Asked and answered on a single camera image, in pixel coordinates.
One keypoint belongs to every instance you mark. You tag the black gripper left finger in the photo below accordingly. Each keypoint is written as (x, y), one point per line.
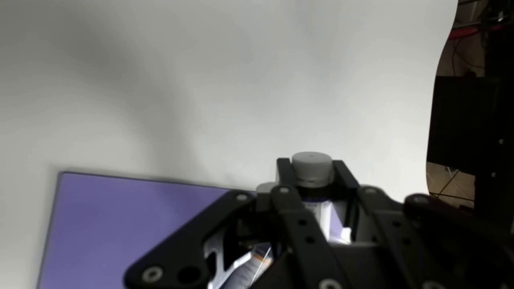
(203, 253)

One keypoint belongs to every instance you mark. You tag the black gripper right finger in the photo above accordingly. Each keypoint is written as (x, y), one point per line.
(431, 244)

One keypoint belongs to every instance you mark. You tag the small white bottle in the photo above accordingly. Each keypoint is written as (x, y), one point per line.
(314, 171)

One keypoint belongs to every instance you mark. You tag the purple mat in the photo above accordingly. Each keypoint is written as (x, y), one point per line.
(103, 223)

